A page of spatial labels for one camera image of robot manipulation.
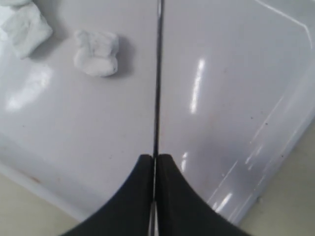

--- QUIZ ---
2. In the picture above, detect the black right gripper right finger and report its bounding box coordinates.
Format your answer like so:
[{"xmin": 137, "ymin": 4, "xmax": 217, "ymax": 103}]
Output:
[{"xmin": 156, "ymin": 154, "xmax": 248, "ymax": 236}]

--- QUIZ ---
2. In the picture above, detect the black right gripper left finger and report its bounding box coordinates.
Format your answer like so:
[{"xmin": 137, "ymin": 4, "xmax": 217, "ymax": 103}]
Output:
[{"xmin": 64, "ymin": 154, "xmax": 154, "ymax": 236}]

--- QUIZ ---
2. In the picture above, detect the thin metal skewer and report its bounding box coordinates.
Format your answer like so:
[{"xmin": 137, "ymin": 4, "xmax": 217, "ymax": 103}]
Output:
[{"xmin": 149, "ymin": 0, "xmax": 165, "ymax": 236}]

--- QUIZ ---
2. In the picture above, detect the white marshmallow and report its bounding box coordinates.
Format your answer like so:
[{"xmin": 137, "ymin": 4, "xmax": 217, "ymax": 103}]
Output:
[
  {"xmin": 1, "ymin": 1, "xmax": 53, "ymax": 59},
  {"xmin": 73, "ymin": 30, "xmax": 119, "ymax": 77}
]

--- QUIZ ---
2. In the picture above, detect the white plastic tray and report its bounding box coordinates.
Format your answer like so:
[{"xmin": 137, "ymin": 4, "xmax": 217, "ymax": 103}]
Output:
[{"xmin": 0, "ymin": 0, "xmax": 315, "ymax": 223}]

